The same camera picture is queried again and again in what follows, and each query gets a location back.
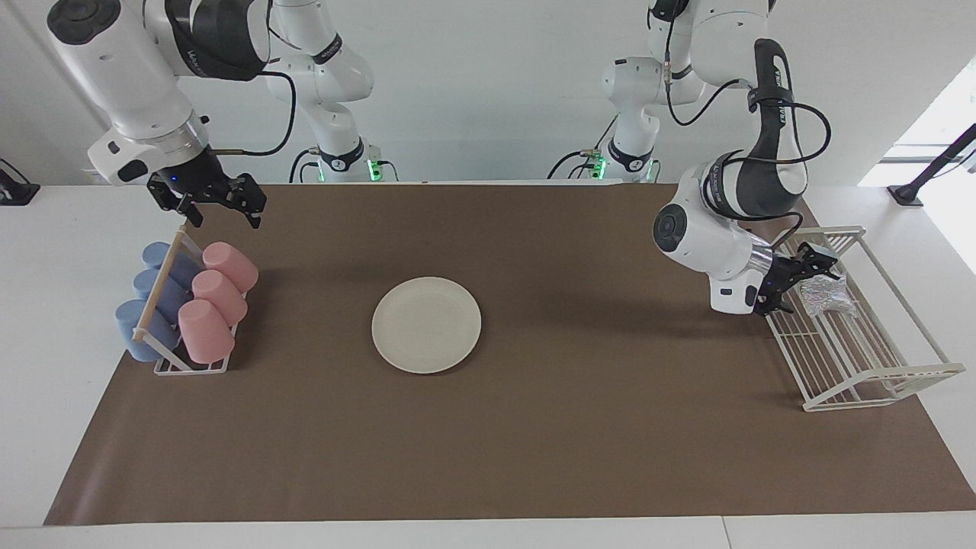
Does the white cup holder rack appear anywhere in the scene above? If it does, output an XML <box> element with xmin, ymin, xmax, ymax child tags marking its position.
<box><xmin>132</xmin><ymin>226</ymin><xmax>249</xmax><ymax>377</ymax></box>

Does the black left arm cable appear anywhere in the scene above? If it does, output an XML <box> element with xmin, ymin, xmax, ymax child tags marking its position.
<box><xmin>662</xmin><ymin>15</ymin><xmax>833</xmax><ymax>249</ymax></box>

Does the white wire dish rack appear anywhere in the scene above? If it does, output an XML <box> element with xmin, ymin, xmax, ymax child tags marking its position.
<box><xmin>743</xmin><ymin>225</ymin><xmax>967</xmax><ymax>413</ymax></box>

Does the cream round plate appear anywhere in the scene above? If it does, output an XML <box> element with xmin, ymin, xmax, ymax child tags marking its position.
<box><xmin>371</xmin><ymin>276</ymin><xmax>483</xmax><ymax>375</ymax></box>

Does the black angled stand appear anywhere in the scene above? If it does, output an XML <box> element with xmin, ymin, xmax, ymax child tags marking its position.
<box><xmin>887</xmin><ymin>124</ymin><xmax>976</xmax><ymax>208</ymax></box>

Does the blue plastic cup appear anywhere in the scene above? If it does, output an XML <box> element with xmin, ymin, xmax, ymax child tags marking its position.
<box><xmin>133</xmin><ymin>268</ymin><xmax>192</xmax><ymax>322</ymax></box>
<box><xmin>142</xmin><ymin>242</ymin><xmax>204</xmax><ymax>287</ymax></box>
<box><xmin>114</xmin><ymin>299</ymin><xmax>181</xmax><ymax>363</ymax></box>

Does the silver foil bag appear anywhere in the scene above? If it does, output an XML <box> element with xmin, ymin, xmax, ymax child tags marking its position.
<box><xmin>797</xmin><ymin>274</ymin><xmax>859</xmax><ymax>320</ymax></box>

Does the black left base cable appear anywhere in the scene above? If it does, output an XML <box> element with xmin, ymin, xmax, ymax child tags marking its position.
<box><xmin>545</xmin><ymin>114</ymin><xmax>620</xmax><ymax>182</ymax></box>

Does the black table clamp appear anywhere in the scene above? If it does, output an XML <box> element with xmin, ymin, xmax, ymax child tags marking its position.
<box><xmin>0</xmin><ymin>158</ymin><xmax>41</xmax><ymax>207</ymax></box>

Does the brown table mat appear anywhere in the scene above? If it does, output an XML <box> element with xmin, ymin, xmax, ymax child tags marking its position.
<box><xmin>43</xmin><ymin>183</ymin><xmax>976</xmax><ymax>527</ymax></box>

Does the black right base cable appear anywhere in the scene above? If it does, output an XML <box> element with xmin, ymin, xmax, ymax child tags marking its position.
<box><xmin>288</xmin><ymin>147</ymin><xmax>323</xmax><ymax>185</ymax></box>

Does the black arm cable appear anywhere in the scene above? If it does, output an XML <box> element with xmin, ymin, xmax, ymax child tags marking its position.
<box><xmin>206</xmin><ymin>69</ymin><xmax>299</xmax><ymax>158</ymax></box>
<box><xmin>662</xmin><ymin>15</ymin><xmax>833</xmax><ymax>249</ymax></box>

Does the pink plastic cup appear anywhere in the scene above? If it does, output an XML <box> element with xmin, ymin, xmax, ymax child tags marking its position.
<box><xmin>202</xmin><ymin>242</ymin><xmax>260</xmax><ymax>294</ymax></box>
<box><xmin>191</xmin><ymin>270</ymin><xmax>249</xmax><ymax>327</ymax></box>
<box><xmin>178</xmin><ymin>299</ymin><xmax>236</xmax><ymax>365</ymax></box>

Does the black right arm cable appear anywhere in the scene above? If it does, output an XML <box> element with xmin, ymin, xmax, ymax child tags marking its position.
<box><xmin>206</xmin><ymin>69</ymin><xmax>299</xmax><ymax>158</ymax></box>

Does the black base cable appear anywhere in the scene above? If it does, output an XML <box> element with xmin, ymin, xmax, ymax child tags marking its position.
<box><xmin>545</xmin><ymin>114</ymin><xmax>620</xmax><ymax>182</ymax></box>
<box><xmin>288</xmin><ymin>147</ymin><xmax>323</xmax><ymax>185</ymax></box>

